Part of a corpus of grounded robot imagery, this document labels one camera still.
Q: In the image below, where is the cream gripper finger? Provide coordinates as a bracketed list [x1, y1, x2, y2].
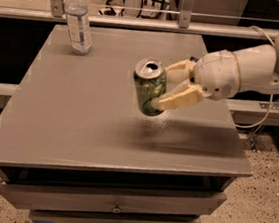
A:
[150, 80, 205, 111]
[165, 59, 195, 84]

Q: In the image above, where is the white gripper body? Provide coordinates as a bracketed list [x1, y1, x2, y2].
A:
[193, 50, 241, 100]

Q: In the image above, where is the green soda can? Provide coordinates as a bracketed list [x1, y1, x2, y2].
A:
[133, 58, 167, 116]

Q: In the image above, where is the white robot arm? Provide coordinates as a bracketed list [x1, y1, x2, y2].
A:
[151, 33, 279, 110]

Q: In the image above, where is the clear plastic water bottle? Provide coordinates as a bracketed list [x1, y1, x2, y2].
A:
[64, 0, 92, 55]

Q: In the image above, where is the grey drawer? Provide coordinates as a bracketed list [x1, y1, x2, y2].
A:
[0, 184, 227, 215]
[29, 210, 201, 223]

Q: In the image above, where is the grey drawer cabinet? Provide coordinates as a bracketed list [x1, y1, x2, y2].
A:
[0, 12, 268, 223]

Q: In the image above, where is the grey metal railing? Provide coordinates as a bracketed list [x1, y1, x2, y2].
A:
[0, 0, 279, 40]

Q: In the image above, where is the top grey drawer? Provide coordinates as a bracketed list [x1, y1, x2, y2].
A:
[0, 184, 227, 215]

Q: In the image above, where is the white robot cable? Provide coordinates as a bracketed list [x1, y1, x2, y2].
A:
[233, 24, 279, 133]

